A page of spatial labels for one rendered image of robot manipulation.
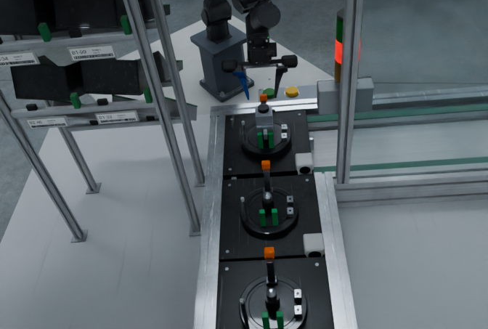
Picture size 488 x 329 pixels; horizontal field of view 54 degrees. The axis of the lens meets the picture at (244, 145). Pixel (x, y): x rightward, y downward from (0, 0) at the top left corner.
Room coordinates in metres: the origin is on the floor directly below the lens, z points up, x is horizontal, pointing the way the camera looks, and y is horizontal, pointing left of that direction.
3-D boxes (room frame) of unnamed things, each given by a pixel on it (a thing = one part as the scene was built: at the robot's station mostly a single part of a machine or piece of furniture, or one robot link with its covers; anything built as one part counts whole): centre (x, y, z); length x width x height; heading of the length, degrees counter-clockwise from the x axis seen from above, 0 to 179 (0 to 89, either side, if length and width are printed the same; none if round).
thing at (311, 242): (0.71, -0.04, 1.01); 0.24 x 0.24 x 0.13; 84
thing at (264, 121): (0.96, -0.06, 1.06); 0.08 x 0.04 x 0.07; 174
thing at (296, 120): (0.97, -0.06, 0.96); 0.24 x 0.24 x 0.02; 84
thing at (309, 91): (1.17, -0.17, 0.93); 0.21 x 0.07 x 0.06; 84
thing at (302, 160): (0.86, -0.15, 0.97); 0.05 x 0.05 x 0.04; 84
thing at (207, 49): (1.39, 0.03, 0.96); 0.15 x 0.15 x 0.20; 31
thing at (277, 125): (0.97, -0.06, 0.98); 0.14 x 0.14 x 0.02
